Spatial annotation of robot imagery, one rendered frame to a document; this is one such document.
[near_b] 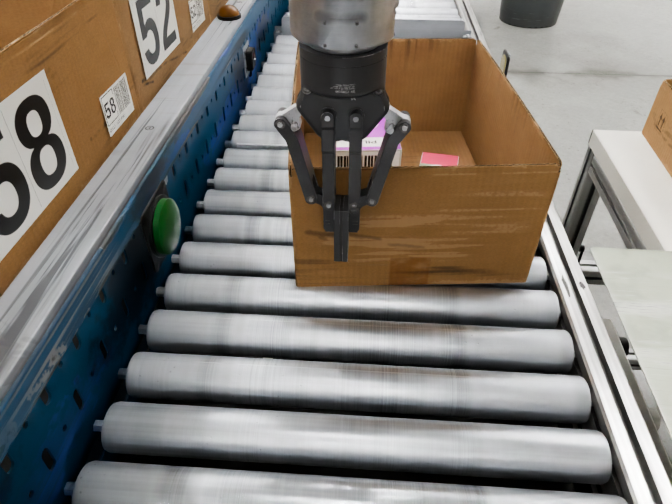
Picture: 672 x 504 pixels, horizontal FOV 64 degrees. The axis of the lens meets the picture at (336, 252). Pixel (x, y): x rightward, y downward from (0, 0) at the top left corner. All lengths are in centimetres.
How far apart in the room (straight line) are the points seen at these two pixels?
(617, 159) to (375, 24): 66
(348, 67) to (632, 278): 47
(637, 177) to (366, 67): 62
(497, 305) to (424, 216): 15
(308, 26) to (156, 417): 39
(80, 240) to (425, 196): 35
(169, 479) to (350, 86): 38
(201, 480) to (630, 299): 52
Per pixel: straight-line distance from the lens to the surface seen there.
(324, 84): 46
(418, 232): 62
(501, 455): 56
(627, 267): 79
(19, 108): 57
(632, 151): 107
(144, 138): 72
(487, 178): 60
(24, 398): 49
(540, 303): 70
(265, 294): 67
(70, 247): 56
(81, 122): 66
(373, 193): 54
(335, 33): 44
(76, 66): 66
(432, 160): 82
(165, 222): 67
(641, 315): 72
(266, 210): 82
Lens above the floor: 121
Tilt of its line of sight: 40 degrees down
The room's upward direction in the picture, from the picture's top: straight up
